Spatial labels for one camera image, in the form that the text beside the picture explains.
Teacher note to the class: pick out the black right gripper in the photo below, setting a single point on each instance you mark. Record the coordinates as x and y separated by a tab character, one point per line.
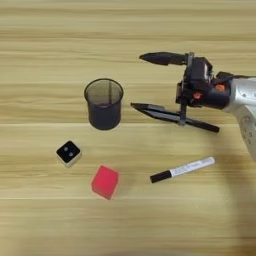
213	98

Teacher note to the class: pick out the black mesh pen cup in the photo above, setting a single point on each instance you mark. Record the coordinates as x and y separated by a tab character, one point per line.
104	115

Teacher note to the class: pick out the white marker black cap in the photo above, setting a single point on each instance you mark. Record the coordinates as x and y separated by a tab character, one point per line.
186	168

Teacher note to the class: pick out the small black box white label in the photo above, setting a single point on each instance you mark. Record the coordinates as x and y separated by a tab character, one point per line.
200	73

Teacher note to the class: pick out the red foam cube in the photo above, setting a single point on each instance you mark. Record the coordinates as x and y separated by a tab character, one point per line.
105	183

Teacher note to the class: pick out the small black white cube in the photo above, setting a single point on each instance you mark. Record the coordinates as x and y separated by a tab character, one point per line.
68	153

